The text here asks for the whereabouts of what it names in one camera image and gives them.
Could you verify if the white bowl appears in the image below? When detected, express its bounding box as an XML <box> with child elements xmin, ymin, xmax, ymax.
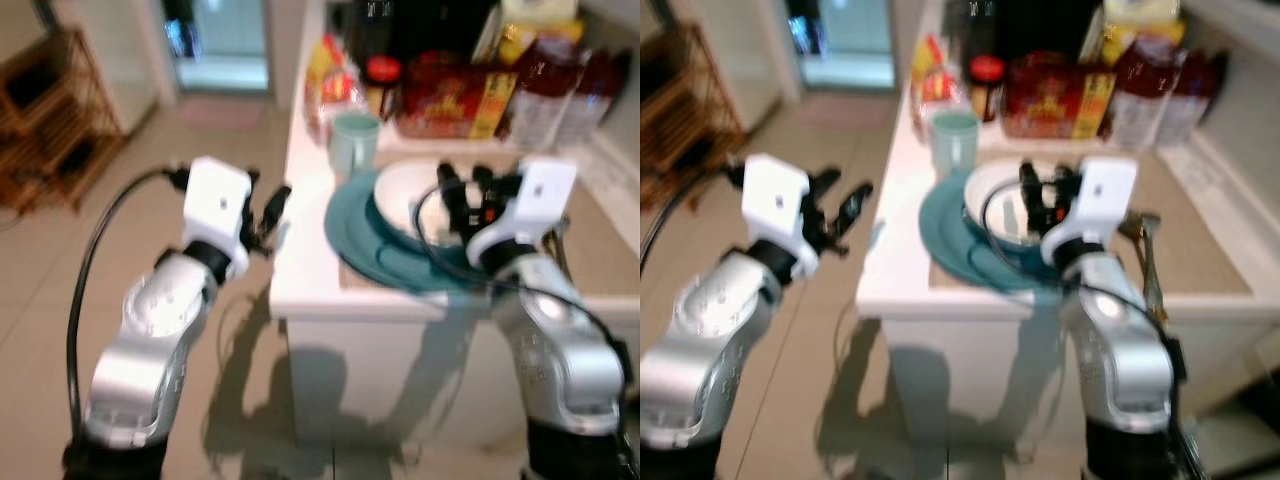
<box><xmin>372</xmin><ymin>158</ymin><xmax>521</xmax><ymax>251</ymax></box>
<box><xmin>963</xmin><ymin>157</ymin><xmax>1091</xmax><ymax>251</ymax></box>

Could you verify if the red and yellow food box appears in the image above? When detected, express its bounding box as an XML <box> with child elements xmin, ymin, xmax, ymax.
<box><xmin>1003</xmin><ymin>52</ymin><xmax>1119</xmax><ymax>141</ymax></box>
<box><xmin>396</xmin><ymin>55</ymin><xmax>519</xmax><ymax>141</ymax></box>

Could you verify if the teal plate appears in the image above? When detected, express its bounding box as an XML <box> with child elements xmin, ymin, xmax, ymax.
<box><xmin>325</xmin><ymin>168</ymin><xmax>501</xmax><ymax>294</ymax></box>
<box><xmin>918</xmin><ymin>165</ymin><xmax>1066</xmax><ymax>293</ymax></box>

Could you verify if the mint green cup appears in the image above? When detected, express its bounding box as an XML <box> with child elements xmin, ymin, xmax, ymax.
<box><xmin>328</xmin><ymin>112</ymin><xmax>382</xmax><ymax>179</ymax></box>
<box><xmin>930</xmin><ymin>110</ymin><xmax>982</xmax><ymax>177</ymax></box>

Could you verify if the dark red white package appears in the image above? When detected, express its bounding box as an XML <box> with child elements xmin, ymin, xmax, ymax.
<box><xmin>500</xmin><ymin>35</ymin><xmax>593</xmax><ymax>153</ymax></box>
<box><xmin>565</xmin><ymin>48</ymin><xmax>629</xmax><ymax>141</ymax></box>
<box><xmin>1105</xmin><ymin>38</ymin><xmax>1186</xmax><ymax>151</ymax></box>
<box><xmin>1165</xmin><ymin>48</ymin><xmax>1229</xmax><ymax>143</ymax></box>

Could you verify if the jar with red lid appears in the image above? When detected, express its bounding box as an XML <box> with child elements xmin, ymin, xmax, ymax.
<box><xmin>362</xmin><ymin>55</ymin><xmax>403</xmax><ymax>119</ymax></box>
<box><xmin>967</xmin><ymin>54</ymin><xmax>1006</xmax><ymax>121</ymax></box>

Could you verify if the yellow red bread bag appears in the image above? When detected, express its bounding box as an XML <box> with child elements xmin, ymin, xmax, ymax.
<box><xmin>303</xmin><ymin>33</ymin><xmax>367</xmax><ymax>143</ymax></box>
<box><xmin>908</xmin><ymin>33</ymin><xmax>969</xmax><ymax>131</ymax></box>

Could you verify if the beige placemat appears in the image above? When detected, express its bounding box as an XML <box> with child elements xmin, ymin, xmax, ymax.
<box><xmin>930</xmin><ymin>148</ymin><xmax>1253</xmax><ymax>297</ymax></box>
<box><xmin>340</xmin><ymin>150</ymin><xmax>641</xmax><ymax>297</ymax></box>

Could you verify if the glass door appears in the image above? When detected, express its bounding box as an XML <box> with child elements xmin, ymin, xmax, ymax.
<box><xmin>785</xmin><ymin>0</ymin><xmax>896</xmax><ymax>91</ymax></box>
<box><xmin>162</xmin><ymin>0</ymin><xmax>271</xmax><ymax>93</ymax></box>

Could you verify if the brown wooden rack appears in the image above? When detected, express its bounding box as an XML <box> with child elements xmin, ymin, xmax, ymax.
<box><xmin>0</xmin><ymin>28</ymin><xmax>129</xmax><ymax>216</ymax></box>
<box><xmin>640</xmin><ymin>22</ymin><xmax>749</xmax><ymax>211</ymax></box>

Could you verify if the black kitchen appliance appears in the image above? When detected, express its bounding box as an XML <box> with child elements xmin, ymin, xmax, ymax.
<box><xmin>958</xmin><ymin>0</ymin><xmax>1109</xmax><ymax>63</ymax></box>
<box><xmin>345</xmin><ymin>0</ymin><xmax>501</xmax><ymax>69</ymax></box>

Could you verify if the white kitchen counter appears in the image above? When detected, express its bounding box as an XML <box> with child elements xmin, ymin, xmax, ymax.
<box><xmin>855</xmin><ymin>0</ymin><xmax>1280</xmax><ymax>451</ymax></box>
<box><xmin>268</xmin><ymin>0</ymin><xmax>641</xmax><ymax>451</ymax></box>

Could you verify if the yellow food package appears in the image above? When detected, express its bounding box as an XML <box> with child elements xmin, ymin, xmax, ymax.
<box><xmin>497</xmin><ymin>0</ymin><xmax>583</xmax><ymax>63</ymax></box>
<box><xmin>1100</xmin><ymin>0</ymin><xmax>1188</xmax><ymax>61</ymax></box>

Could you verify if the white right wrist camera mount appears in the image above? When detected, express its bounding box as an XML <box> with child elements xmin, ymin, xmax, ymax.
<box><xmin>466</xmin><ymin>156</ymin><xmax>579</xmax><ymax>273</ymax></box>
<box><xmin>1040</xmin><ymin>155</ymin><xmax>1139</xmax><ymax>269</ymax></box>

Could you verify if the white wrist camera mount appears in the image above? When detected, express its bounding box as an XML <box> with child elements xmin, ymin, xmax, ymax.
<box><xmin>183</xmin><ymin>156</ymin><xmax>254</xmax><ymax>282</ymax></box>
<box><xmin>466</xmin><ymin>156</ymin><xmax>579</xmax><ymax>273</ymax></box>
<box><xmin>1040</xmin><ymin>155</ymin><xmax>1139</xmax><ymax>269</ymax></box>
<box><xmin>742</xmin><ymin>152</ymin><xmax>813</xmax><ymax>283</ymax></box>

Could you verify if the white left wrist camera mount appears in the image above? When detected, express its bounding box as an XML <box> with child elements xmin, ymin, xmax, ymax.
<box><xmin>742</xmin><ymin>152</ymin><xmax>813</xmax><ymax>283</ymax></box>
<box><xmin>183</xmin><ymin>156</ymin><xmax>254</xmax><ymax>282</ymax></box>

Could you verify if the metal utensil with brown handle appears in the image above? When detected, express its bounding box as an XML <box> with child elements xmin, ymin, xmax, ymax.
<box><xmin>545</xmin><ymin>215</ymin><xmax>579</xmax><ymax>286</ymax></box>
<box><xmin>1118</xmin><ymin>210</ymin><xmax>1171</xmax><ymax>326</ymax></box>

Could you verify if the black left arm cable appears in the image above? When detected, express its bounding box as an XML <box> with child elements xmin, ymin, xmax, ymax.
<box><xmin>64</xmin><ymin>166</ymin><xmax>193</xmax><ymax>426</ymax></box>
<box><xmin>640</xmin><ymin>165</ymin><xmax>749</xmax><ymax>271</ymax></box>

